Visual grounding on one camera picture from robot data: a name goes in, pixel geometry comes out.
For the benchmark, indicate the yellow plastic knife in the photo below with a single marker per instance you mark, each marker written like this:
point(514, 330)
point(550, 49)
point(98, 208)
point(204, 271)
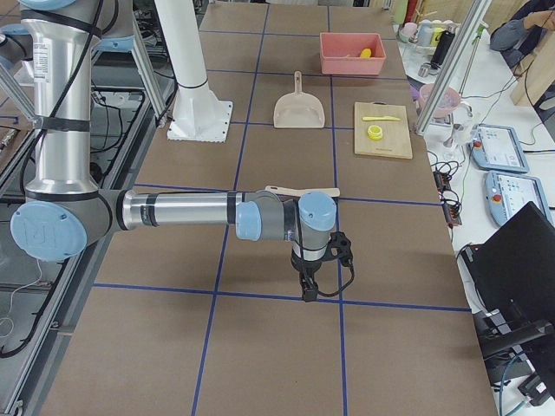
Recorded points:
point(380, 118)

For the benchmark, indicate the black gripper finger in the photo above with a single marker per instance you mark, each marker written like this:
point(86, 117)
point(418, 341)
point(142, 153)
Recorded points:
point(309, 289)

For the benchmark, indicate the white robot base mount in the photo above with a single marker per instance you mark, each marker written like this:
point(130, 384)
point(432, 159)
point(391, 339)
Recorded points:
point(198, 114)

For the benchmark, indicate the bamboo cutting board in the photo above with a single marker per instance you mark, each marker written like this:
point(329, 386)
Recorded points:
point(396, 141)

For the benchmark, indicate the blue tablet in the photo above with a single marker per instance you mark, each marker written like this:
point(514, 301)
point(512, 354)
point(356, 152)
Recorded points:
point(507, 193)
point(497, 148)

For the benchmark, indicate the beige plastic dustpan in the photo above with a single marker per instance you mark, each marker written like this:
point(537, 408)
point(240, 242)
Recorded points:
point(298, 109)

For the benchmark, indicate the yellow lemon slices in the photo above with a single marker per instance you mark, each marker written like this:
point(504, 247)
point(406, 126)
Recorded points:
point(374, 132)

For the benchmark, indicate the aluminium frame post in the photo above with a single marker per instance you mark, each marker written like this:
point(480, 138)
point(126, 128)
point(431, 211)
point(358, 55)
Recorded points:
point(463, 37)

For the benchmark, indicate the pink plastic bin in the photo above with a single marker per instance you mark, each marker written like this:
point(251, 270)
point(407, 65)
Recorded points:
point(339, 53)

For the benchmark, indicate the blue tablet upper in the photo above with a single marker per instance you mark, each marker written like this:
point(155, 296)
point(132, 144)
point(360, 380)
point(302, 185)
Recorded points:
point(497, 148)

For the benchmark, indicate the blue tablet lower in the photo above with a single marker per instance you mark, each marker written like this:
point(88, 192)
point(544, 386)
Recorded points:
point(507, 193)

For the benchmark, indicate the black bottle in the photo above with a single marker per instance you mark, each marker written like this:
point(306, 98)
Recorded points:
point(442, 48)

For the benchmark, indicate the yellow toy corn cob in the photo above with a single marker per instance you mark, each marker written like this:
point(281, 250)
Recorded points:
point(366, 53)

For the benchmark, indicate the aluminium frame rail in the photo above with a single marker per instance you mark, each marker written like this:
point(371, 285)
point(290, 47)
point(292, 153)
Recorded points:
point(44, 298)

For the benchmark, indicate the beige hand brush black bristles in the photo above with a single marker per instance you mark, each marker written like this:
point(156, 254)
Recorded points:
point(283, 193)

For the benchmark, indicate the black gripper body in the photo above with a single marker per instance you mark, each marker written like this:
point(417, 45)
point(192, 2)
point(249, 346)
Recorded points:
point(306, 269)

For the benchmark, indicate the black laptop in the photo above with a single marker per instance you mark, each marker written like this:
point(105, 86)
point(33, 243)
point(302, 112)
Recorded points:
point(513, 271)

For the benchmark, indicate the pink bowl with ice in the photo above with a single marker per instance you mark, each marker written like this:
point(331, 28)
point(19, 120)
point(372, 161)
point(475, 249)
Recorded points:
point(448, 103)

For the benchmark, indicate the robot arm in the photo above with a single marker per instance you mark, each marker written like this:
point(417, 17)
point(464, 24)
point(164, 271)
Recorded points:
point(62, 35)
point(116, 23)

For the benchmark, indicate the seated person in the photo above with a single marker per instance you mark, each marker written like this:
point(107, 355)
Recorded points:
point(518, 37)

